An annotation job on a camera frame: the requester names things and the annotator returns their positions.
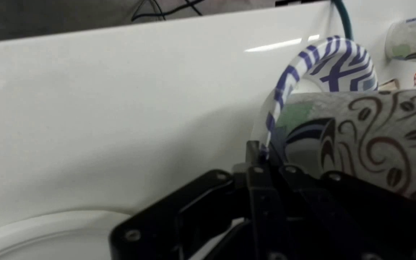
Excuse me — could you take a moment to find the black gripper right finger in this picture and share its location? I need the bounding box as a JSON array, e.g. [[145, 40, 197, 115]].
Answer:
[[264, 151, 416, 260]]

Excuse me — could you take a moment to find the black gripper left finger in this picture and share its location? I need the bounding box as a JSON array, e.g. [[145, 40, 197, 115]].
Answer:
[[108, 138, 286, 260]]

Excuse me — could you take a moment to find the dark power cable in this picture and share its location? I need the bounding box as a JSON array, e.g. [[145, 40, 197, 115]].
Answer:
[[329, 0, 355, 41]]

